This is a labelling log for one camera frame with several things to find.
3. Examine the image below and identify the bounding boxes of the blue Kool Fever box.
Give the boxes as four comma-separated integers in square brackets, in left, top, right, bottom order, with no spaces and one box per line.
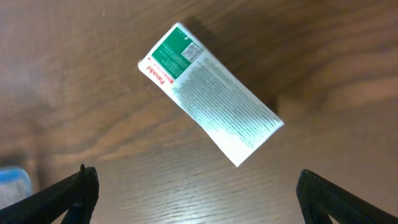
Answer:
[0,166,32,209]

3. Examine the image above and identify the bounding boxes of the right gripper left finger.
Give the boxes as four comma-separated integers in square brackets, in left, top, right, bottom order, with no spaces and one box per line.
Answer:
[1,164,100,224]

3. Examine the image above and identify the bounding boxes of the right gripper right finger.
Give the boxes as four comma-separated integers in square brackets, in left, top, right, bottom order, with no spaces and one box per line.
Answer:
[296,169,397,224]

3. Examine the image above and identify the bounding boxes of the white green medicine box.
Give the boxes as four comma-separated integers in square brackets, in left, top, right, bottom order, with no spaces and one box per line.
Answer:
[137,22,284,166]

